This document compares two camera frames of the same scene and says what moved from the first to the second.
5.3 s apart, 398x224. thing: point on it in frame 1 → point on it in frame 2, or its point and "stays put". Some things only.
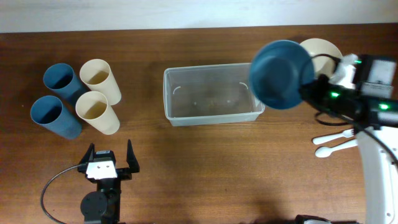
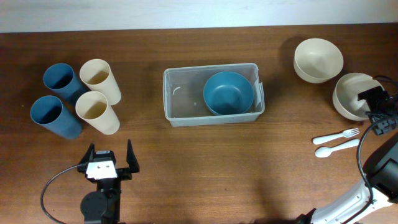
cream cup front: [93, 107] stays put
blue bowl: [277, 70] → [228, 93]
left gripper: [125, 173] stays put
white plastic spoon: [326, 152] stays put
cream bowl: [323, 64] stays put
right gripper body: [333, 98] → [379, 102]
